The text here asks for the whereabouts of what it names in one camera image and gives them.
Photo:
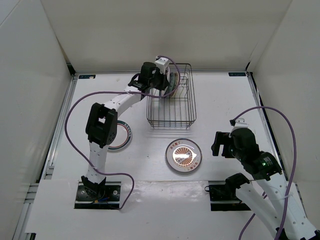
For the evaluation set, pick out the teal patterned plate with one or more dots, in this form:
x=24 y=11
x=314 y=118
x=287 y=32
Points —
x=172 y=83

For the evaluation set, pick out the cream floral plate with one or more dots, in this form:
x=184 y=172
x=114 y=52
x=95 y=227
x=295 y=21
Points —
x=176 y=83

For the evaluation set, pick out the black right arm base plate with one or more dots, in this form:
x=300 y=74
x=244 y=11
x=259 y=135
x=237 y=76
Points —
x=221 y=200

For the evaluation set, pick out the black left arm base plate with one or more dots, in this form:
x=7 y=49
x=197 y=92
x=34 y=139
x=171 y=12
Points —
x=108 y=199

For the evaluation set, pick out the white green rimmed plate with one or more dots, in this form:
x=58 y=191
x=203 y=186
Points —
x=123 y=137

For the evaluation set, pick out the left blue table label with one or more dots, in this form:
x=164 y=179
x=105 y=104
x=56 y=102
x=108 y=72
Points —
x=87 y=76

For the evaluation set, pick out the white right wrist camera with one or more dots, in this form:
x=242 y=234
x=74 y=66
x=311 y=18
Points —
x=238 y=124

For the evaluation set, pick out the blue table label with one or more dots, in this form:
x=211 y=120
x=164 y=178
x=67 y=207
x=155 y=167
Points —
x=87 y=76
x=237 y=74

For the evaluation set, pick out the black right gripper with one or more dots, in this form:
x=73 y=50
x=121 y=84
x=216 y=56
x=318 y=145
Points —
x=221 y=138

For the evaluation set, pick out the metal wire dish rack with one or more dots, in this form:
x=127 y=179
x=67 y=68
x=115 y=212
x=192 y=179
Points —
x=177 y=110

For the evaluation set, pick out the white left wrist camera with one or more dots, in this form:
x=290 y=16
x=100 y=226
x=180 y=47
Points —
x=162 y=63

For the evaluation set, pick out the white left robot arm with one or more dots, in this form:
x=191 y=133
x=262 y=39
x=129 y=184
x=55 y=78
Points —
x=101 y=127

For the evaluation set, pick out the right blue table label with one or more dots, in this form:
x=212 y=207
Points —
x=237 y=74

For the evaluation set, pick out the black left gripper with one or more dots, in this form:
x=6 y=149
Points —
x=164 y=83

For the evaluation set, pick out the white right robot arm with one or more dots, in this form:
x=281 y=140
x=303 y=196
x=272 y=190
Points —
x=281 y=214

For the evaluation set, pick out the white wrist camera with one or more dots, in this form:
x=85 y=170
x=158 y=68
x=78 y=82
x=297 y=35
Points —
x=238 y=124
x=162 y=63

